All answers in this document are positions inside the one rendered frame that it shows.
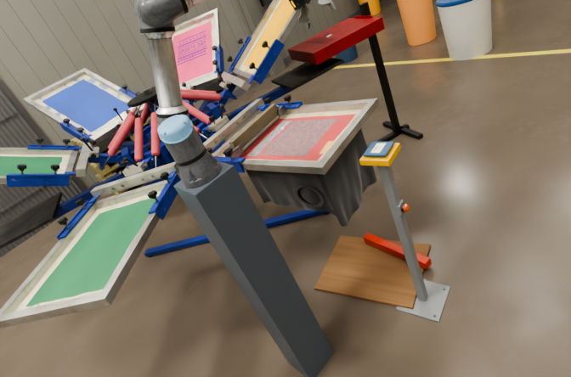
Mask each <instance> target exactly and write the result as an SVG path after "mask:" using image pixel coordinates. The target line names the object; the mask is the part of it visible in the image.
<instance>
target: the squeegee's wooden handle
mask: <svg viewBox="0 0 571 377"><path fill-rule="evenodd" d="M277 110H278V109H277V106H276V104H271V105H270V106H269V107H268V108H267V109H266V110H265V111H264V112H263V113H262V114H261V115H259V116H258V117H257V118H256V119H255V120H254V121H252V122H251V123H250V124H249V125H248V126H247V127H246V128H244V129H243V130H242V131H241V132H240V133H239V134H238V135H236V136H235V137H234V138H233V139H232V140H231V141H230V142H229V144H230V146H231V148H232V150H234V149H235V148H236V147H237V146H238V145H240V149H242V148H243V147H244V146H245V145H246V144H247V143H248V142H249V141H250V140H251V139H253V138H254V137H255V136H256V135H257V134H258V133H259V132H260V131H261V130H262V129H263V128H264V127H266V126H267V125H268V124H269V123H270V122H271V121H272V120H273V119H274V118H275V117H276V116H277V115H278V112H277Z"/></svg>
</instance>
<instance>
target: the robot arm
mask: <svg viewBox="0 0 571 377"><path fill-rule="evenodd" d="M204 1H206V0H136V1H135V4H134V9H135V14H136V15H137V17H138V21H139V29H140V33H141V35H142V36H144V37H145V38H146V40H147V44H148V49H149V54H150V62H151V67H152V71H153V76H154V81H155V89H156V93H157V98H158V103H159V108H158V110H157V111H156V117H157V121H158V130H157V131H158V134H159V137H160V139H161V141H162V142H163V143H164V144H165V145H166V147H167V149H168V151H169V152H170V154H171V156H172V157H173V159H174V160H175V162H176V163H177V165H178V168H179V171H180V176H181V179H182V182H183V184H184V186H185V187H186V188H187V189H194V188H198V187H200V186H202V185H204V184H206V183H209V182H210V181H211V180H213V179H214V178H215V177H216V176H217V175H218V174H219V173H220V172H221V170H222V166H221V165H220V163H219V161H218V160H217V159H216V158H215V157H214V156H212V155H211V154H210V153H209V152H208V151H207V150H206V147H205V145H204V144H203V142H202V141H201V138H200V137H199V135H198V133H197V131H196V130H195V128H194V126H193V123H192V121H191V120H190V119H189V111H188V108H187V107H186V106H185V105H184V104H183V100H182V94H181V89H180V84H179V79H178V69H177V64H176V59H175V53H174V48H173V42H172V36H173V34H174V33H175V32H176V31H175V25H174V20H175V19H177V18H178V17H180V16H181V15H183V14H187V13H188V12H189V10H190V8H191V7H193V6H195V5H196V4H199V3H202V2H204ZM291 1H293V3H294V5H295V6H296V7H295V8H294V6H293V5H292V3H291ZM310 1H311V0H289V2H290V4H291V6H292V7H293V8H294V9H295V11H296V10H298V9H300V10H301V14H300V16H299V18H298V22H299V23H304V24H305V26H306V27H307V28H308V29H309V28H310V21H309V16H308V11H309V8H308V6H307V5H305V4H306V3H307V4H309V3H310ZM318 4H320V5H329V6H330V7H331V8H332V9H334V10H336V6H335V4H334V3H333V2H332V1H331V0H318Z"/></svg>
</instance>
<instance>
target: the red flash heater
mask: <svg viewBox="0 0 571 377"><path fill-rule="evenodd" d="M354 17H355V18H348V19H346V20H344V21H342V22H340V23H338V24H336V25H334V26H332V27H330V28H328V29H327V30H325V31H322V32H321V33H319V34H317V35H315V36H313V37H310V38H309V39H307V40H305V41H303V42H301V43H299V44H297V45H296V46H294V47H292V48H289V49H288V52H289V55H290V56H291V59H292V60H296V61H301V62H305V63H310V64H314V65H318V64H320V63H322V62H324V61H326V60H328V59H329V58H331V57H333V56H335V55H337V54H339V53H341V52H342V51H344V50H346V49H348V48H351V47H352V46H354V45H355V44H357V43H359V42H362V41H364V40H365V39H366V38H368V37H371V36H373V35H375V34H376V33H378V32H379V31H382V30H384V29H385V27H384V24H383V19H382V17H373V16H372V15H363V16H354ZM326 32H328V33H327V35H326V36H329V35H330V34H332V36H330V37H325V34H326Z"/></svg>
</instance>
